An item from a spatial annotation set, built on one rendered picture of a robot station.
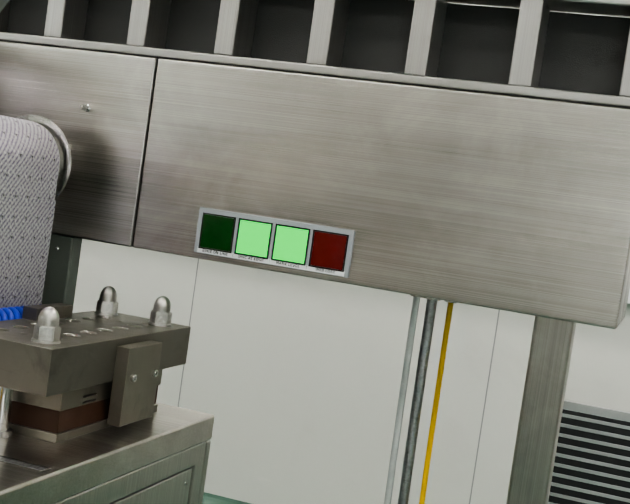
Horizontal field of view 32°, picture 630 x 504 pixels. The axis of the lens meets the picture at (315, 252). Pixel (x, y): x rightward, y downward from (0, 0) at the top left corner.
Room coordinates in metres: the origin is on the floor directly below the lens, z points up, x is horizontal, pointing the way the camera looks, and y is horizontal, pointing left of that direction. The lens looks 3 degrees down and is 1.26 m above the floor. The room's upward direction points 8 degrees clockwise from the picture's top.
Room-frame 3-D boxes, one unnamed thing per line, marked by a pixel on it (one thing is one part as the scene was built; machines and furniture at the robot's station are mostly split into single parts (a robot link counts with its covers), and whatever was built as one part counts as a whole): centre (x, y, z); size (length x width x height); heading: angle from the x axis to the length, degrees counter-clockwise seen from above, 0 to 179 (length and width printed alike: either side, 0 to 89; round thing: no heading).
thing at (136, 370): (1.52, 0.22, 0.96); 0.10 x 0.03 x 0.11; 162
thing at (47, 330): (1.37, 0.32, 1.05); 0.04 x 0.04 x 0.04
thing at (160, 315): (1.67, 0.22, 1.05); 0.04 x 0.04 x 0.04
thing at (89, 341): (1.53, 0.32, 1.00); 0.40 x 0.16 x 0.06; 162
